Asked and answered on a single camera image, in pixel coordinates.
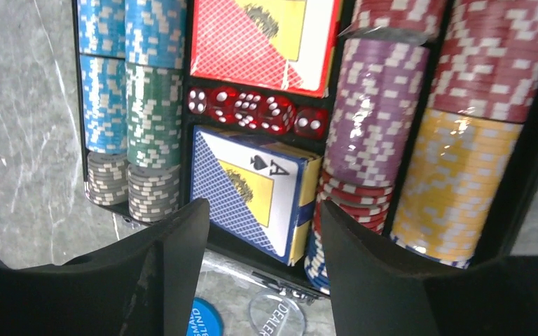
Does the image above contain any red die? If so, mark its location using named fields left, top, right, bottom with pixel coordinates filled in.
left=233, top=91, right=263, bottom=130
left=187, top=87, right=209, bottom=115
left=294, top=107, right=329, bottom=140
left=258, top=95, right=296, bottom=135
left=207, top=85, right=240, bottom=124

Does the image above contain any blue small blind button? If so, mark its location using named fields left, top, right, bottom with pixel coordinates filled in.
left=186, top=297, right=224, bottom=336

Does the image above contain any clear dealer button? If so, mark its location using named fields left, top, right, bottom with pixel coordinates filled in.
left=247, top=291, right=307, bottom=336

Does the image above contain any red backed card deck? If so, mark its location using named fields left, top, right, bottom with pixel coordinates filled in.
left=190, top=0, right=343, bottom=97

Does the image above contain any black poker chip case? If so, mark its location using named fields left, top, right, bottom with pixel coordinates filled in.
left=71, top=1, right=538, bottom=301

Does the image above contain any blue and grey chip stack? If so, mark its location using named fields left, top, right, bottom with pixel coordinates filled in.
left=76, top=1, right=128, bottom=206

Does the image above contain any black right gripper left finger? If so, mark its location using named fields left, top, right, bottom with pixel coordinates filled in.
left=0, top=199, right=209, bottom=335

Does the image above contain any green and grey chip stack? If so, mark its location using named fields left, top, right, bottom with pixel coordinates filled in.
left=125, top=1, right=186, bottom=223

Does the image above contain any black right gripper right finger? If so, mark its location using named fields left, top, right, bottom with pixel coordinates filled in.
left=320, top=201, right=538, bottom=335

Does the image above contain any yellow and blue chip stack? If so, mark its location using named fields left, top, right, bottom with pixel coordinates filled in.
left=389, top=0, right=538, bottom=270

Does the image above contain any purple red blue chip stack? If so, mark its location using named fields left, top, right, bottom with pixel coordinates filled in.
left=303, top=0, right=448, bottom=295

